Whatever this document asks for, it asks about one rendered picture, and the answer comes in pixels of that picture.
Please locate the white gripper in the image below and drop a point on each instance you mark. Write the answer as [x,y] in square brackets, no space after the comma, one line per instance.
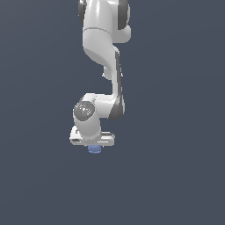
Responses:
[106,139]

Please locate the small blue object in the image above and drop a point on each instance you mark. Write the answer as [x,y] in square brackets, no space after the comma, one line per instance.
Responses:
[94,149]

